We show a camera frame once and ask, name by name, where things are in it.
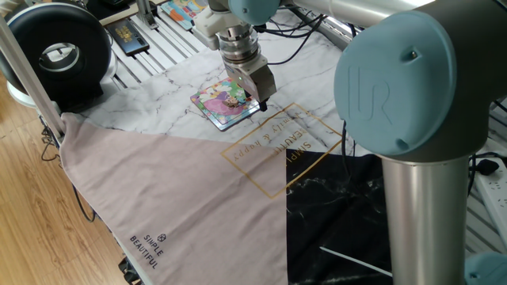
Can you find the silver Schunk gripper body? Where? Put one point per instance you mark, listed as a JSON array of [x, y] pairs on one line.
[[253, 79]]

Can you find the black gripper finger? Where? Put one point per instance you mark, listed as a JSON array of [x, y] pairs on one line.
[[248, 94], [263, 105]]

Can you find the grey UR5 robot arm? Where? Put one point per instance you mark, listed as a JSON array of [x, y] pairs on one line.
[[416, 99]]

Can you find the colourful fairy puzzle board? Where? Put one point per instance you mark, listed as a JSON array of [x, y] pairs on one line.
[[222, 109]]

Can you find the colourful picture book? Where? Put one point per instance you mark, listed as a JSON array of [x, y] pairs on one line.
[[182, 10]]

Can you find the marble pink black tablecloth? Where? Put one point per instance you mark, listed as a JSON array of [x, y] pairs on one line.
[[178, 190]]

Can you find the black booklet with gold print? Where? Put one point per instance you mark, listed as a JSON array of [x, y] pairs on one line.
[[126, 35]]

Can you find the thin white stick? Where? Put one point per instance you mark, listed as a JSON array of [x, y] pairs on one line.
[[352, 261]]

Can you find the black power plug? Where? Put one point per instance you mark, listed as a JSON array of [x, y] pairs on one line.
[[486, 166]]

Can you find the white power strip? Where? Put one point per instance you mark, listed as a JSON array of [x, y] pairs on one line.
[[493, 198]]

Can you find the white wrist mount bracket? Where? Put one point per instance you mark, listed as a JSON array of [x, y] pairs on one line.
[[208, 25]]

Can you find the silver metal bracket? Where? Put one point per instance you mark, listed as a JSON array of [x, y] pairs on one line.
[[146, 14]]

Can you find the aluminium corner post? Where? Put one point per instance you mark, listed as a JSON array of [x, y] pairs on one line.
[[27, 75]]

